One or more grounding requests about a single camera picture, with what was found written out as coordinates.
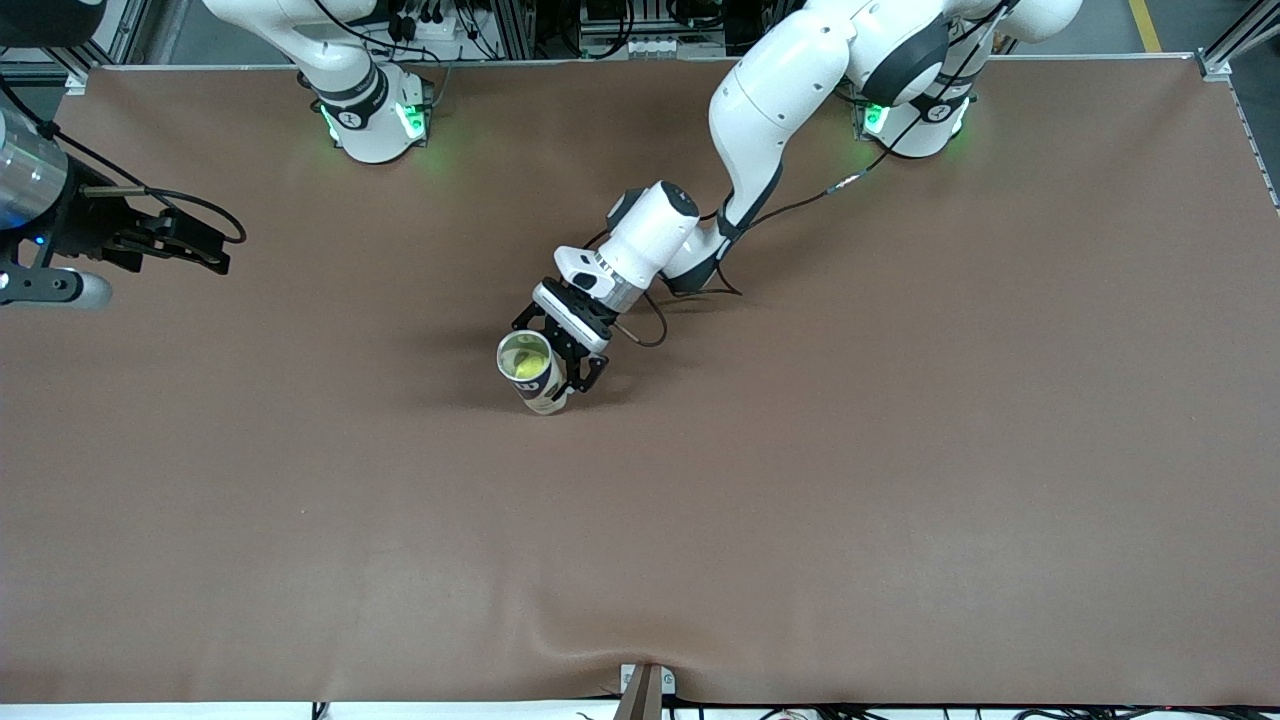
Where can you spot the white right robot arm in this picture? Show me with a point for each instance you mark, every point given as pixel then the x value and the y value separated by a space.
pixel 370 130

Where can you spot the white power strip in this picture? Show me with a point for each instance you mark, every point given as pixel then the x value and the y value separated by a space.
pixel 440 25

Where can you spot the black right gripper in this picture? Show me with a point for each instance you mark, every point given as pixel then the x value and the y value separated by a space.
pixel 88 229

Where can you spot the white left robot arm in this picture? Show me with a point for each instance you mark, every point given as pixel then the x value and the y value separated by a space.
pixel 770 110

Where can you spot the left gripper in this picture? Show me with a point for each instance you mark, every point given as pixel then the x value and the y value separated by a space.
pixel 583 322

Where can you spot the yellow tennis ball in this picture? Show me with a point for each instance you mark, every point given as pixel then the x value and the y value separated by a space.
pixel 525 365

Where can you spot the clear Wilson tennis ball can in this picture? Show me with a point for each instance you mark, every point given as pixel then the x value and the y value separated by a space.
pixel 548 394

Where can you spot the grey equipment box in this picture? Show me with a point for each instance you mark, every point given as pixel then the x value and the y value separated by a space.
pixel 630 45

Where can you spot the aluminium frame strut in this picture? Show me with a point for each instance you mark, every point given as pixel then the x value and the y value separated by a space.
pixel 76 82
pixel 1240 35

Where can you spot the aluminium camera mount post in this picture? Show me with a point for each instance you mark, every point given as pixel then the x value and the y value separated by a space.
pixel 645 695

